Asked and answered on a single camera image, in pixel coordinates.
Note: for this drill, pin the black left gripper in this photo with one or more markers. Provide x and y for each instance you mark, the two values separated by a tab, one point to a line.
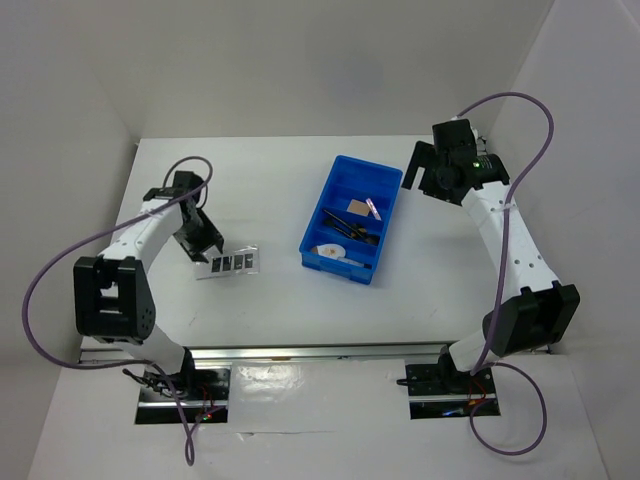
209	237

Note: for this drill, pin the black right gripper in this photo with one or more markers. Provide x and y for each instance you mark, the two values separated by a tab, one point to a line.
425	156

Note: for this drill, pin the hair pin card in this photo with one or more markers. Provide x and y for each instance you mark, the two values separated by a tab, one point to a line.
236	261

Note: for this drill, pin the pink square makeup sponge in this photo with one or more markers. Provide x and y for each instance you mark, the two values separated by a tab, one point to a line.
373	209

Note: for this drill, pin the beige square makeup sponge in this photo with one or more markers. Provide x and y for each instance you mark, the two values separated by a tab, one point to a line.
359	208

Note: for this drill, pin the black fan makeup brush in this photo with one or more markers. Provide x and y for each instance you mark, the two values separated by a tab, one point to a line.
371	239

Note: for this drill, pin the thin black makeup brush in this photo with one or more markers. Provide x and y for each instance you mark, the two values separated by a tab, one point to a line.
334	221

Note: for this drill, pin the white oval makeup sponge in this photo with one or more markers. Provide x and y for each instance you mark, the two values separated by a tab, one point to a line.
330	250

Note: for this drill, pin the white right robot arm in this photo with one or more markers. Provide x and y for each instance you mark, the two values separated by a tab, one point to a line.
535	307

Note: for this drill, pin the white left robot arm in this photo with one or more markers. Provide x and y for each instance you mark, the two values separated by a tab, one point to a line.
112	297

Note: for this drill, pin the blue divided plastic bin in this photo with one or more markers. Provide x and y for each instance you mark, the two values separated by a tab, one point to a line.
350	178

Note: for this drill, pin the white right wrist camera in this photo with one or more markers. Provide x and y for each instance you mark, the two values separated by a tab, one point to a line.
477	136

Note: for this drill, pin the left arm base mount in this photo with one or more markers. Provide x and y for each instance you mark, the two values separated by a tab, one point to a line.
205	400

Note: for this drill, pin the front aluminium rail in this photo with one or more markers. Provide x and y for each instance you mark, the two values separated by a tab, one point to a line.
366	351

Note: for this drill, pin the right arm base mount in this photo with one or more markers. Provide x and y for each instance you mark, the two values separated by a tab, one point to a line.
432	394

